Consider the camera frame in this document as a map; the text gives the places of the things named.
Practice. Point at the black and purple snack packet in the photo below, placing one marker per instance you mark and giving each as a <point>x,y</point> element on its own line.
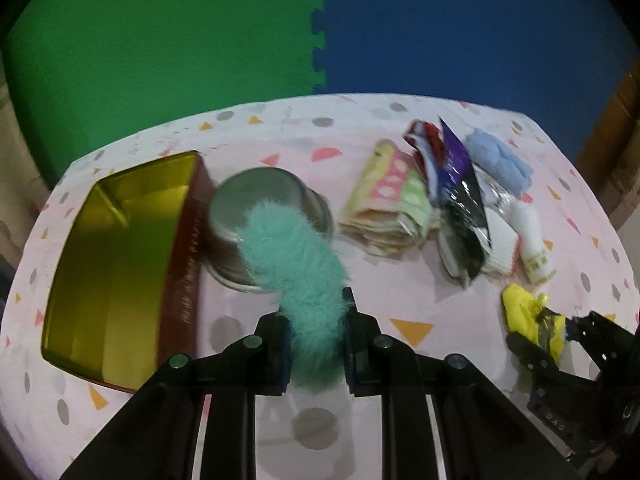
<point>466,221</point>

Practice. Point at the brown wooden furniture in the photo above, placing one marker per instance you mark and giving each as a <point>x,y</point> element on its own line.
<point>609,161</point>

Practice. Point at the blue foam mat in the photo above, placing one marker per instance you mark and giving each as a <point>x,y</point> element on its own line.
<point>556,61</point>

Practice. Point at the pink patterned tablecloth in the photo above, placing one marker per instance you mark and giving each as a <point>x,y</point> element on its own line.
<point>324,140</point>

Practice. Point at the red and light blue satin cloth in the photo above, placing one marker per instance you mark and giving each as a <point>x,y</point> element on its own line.
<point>429,152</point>

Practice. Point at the light blue fuzzy towel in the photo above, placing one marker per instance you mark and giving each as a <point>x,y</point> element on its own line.
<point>500,162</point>

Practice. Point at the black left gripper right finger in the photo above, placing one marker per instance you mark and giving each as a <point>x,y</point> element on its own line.
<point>359,333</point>

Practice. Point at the gold and red tin box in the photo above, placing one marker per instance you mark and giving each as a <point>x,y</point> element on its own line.
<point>124,297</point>

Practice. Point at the white sock with yellow print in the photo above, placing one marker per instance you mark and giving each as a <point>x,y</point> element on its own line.
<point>537,263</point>

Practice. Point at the teal fluffy soft item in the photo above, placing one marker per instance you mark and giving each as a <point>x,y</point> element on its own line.
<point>308,278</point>

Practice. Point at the green foam mat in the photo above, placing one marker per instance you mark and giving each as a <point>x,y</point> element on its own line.
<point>85,73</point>

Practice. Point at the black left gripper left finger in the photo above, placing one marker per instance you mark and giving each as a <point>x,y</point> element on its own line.
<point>274,360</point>

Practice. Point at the white knit glove red cuff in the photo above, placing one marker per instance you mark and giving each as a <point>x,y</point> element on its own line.
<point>500,244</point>

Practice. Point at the stainless steel bowl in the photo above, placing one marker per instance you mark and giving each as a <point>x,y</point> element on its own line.
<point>255,202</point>

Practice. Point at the yellow and grey sock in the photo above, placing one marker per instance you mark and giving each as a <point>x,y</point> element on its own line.
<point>529,316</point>

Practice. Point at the pastel patterned cloth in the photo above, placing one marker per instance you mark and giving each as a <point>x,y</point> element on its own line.
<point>388,209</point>

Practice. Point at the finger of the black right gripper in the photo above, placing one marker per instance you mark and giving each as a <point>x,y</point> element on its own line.
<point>530,355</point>
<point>601,338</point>

